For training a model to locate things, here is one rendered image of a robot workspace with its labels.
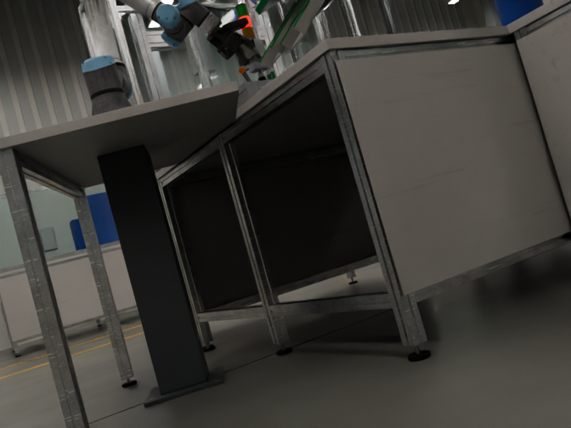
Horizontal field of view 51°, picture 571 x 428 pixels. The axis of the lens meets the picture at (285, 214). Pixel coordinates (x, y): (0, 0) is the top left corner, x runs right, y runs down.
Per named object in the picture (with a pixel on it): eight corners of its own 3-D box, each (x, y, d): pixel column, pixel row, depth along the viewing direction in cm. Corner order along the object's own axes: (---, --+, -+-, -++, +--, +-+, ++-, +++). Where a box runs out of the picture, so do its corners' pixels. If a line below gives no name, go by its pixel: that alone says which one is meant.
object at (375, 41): (328, 49, 153) (325, 38, 153) (154, 181, 281) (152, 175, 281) (622, 25, 226) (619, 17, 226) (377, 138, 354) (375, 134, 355)
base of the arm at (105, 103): (87, 122, 200) (79, 94, 200) (98, 131, 215) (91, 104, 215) (132, 109, 201) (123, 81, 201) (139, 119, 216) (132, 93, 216)
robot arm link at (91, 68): (84, 95, 202) (73, 57, 203) (98, 104, 216) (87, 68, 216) (118, 84, 202) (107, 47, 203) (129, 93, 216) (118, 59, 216)
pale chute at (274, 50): (281, 54, 198) (270, 46, 197) (269, 69, 210) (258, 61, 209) (318, -9, 206) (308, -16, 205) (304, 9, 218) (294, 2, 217)
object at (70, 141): (-15, 152, 159) (-17, 142, 159) (70, 192, 248) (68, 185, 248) (239, 90, 168) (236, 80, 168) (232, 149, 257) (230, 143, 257)
